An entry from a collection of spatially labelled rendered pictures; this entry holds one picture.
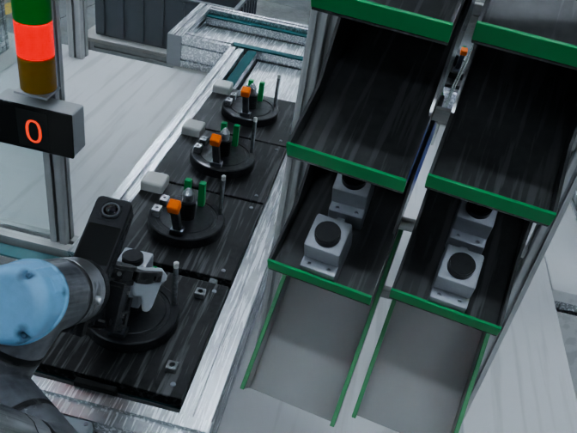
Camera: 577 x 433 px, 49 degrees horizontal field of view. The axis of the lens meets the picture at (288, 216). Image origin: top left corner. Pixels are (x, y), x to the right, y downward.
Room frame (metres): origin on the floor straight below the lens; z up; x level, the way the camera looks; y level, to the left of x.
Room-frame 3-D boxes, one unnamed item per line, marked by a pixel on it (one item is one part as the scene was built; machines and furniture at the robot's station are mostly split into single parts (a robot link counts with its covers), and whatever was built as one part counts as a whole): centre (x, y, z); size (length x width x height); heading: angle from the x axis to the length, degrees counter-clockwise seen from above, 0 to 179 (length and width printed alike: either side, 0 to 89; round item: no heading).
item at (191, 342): (0.68, 0.21, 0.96); 0.24 x 0.24 x 0.02; 85
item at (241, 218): (0.94, 0.18, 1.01); 0.24 x 0.24 x 0.13; 85
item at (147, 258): (0.69, 0.21, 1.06); 0.08 x 0.04 x 0.07; 175
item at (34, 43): (0.82, 0.39, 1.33); 0.05 x 0.05 x 0.05
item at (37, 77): (0.82, 0.39, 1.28); 0.05 x 0.05 x 0.05
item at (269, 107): (1.42, 0.14, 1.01); 0.24 x 0.24 x 0.13; 85
